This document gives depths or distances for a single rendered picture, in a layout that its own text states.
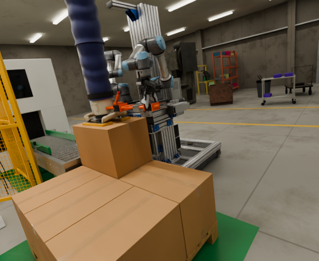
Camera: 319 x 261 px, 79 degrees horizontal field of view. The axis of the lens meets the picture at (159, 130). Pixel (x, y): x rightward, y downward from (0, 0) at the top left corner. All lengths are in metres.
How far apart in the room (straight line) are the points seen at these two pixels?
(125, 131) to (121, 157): 0.20
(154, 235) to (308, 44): 11.94
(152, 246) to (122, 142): 0.78
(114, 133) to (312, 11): 11.80
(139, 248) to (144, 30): 1.99
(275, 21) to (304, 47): 1.94
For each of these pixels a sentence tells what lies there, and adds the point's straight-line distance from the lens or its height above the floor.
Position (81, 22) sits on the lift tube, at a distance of 1.78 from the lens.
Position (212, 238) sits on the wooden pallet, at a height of 0.06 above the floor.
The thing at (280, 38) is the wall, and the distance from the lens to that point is 12.64.
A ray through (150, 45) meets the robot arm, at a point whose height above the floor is 1.52.
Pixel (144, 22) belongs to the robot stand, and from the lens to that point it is 2.34.
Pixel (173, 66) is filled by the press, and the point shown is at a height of 1.72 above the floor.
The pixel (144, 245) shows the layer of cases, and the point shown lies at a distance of 1.08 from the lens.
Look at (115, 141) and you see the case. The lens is 1.52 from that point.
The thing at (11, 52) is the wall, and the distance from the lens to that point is 12.33.
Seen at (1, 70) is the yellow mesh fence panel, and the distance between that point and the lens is 2.74.
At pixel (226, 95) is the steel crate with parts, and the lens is 7.65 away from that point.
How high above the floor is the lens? 1.23
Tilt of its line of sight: 14 degrees down
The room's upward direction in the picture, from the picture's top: 9 degrees counter-clockwise
